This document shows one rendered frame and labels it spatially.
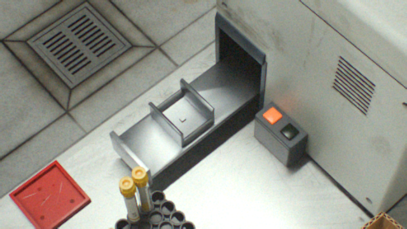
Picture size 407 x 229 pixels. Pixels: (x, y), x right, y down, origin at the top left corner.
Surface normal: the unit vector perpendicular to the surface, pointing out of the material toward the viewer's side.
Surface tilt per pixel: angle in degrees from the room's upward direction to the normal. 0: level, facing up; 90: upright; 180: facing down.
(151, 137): 0
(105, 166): 0
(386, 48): 90
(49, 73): 0
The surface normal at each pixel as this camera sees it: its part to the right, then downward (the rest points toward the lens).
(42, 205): -0.03, -0.50
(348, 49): -0.75, 0.58
